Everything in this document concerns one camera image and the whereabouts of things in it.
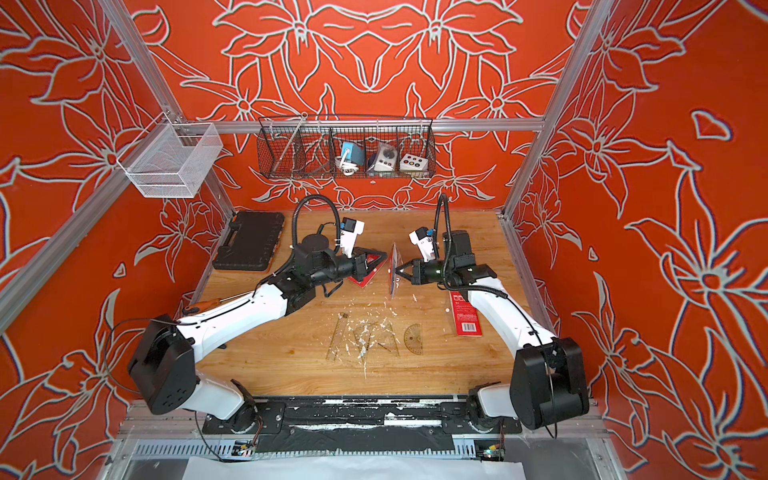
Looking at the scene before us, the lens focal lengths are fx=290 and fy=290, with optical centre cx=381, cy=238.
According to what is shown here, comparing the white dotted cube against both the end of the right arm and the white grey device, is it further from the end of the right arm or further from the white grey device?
the end of the right arm

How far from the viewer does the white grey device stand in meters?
0.92

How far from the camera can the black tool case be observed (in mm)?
997

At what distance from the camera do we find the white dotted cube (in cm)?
94

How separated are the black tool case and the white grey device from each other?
477 millimetres

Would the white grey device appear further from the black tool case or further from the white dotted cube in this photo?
the black tool case

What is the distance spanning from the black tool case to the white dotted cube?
54 cm
